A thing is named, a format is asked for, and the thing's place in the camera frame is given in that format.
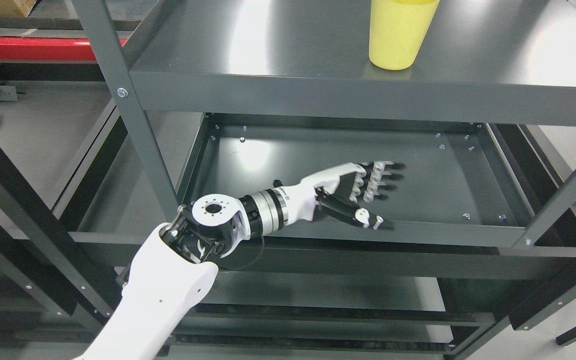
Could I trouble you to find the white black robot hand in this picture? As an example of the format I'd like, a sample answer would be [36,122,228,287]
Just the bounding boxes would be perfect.
[276,161,405,231]

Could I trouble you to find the red metal beam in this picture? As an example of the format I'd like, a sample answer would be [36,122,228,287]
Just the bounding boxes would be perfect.
[0,36,131,62]

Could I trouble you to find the yellow plastic cup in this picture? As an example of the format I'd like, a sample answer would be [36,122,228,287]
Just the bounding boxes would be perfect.
[368,0,440,71]

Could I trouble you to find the dark metal shelf rack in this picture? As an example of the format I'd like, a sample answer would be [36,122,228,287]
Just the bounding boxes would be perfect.
[0,0,576,360]

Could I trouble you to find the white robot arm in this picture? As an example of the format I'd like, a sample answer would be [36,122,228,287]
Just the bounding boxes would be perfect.
[79,186,316,360]

